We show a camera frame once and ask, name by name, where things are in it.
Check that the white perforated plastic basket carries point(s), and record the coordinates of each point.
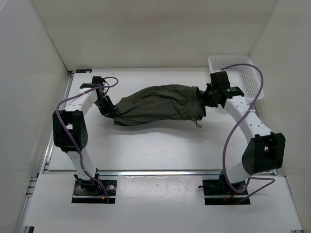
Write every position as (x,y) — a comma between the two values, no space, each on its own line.
(245,77)

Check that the dark corner label sticker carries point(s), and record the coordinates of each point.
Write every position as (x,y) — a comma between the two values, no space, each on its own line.
(83,71)

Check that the olive green shorts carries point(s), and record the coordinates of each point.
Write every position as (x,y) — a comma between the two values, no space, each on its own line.
(165,102)

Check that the aluminium rail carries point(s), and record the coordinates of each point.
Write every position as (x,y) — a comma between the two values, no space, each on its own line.
(199,172)
(36,102)

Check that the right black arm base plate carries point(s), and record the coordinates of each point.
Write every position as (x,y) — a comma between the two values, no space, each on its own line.
(217,193)

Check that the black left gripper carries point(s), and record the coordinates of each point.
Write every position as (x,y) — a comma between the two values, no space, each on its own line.
(110,111)

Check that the aluminium left side rail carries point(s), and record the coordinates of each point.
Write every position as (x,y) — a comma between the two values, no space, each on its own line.
(36,102)

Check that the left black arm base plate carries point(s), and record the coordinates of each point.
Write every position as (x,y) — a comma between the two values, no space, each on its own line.
(92,192)

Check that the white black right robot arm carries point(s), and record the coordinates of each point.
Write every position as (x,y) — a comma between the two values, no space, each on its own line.
(265,149)

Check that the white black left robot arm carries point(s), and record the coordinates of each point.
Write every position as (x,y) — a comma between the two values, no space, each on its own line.
(70,132)

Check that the aluminium front rail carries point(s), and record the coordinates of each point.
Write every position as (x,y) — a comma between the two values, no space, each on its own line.
(199,172)

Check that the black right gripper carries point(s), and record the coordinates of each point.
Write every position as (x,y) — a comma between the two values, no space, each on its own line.
(206,102)

